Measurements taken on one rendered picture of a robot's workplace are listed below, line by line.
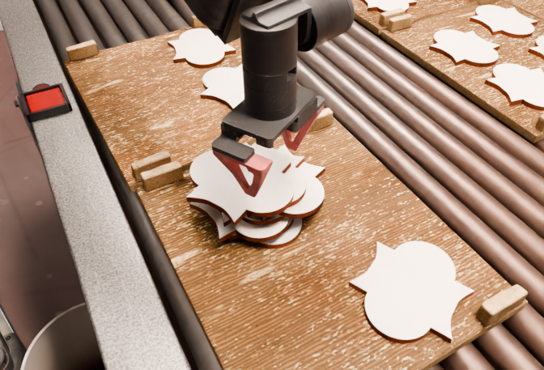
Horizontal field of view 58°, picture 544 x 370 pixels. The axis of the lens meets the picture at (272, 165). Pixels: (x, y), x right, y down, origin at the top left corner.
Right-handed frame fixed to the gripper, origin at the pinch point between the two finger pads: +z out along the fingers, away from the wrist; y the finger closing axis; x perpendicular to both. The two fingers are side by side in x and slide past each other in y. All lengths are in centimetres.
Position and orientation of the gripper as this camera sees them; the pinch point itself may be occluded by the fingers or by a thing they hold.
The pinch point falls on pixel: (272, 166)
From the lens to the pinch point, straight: 60.1
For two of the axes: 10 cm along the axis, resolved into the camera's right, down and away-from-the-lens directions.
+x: -8.5, -3.5, 4.0
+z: 0.2, 7.3, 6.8
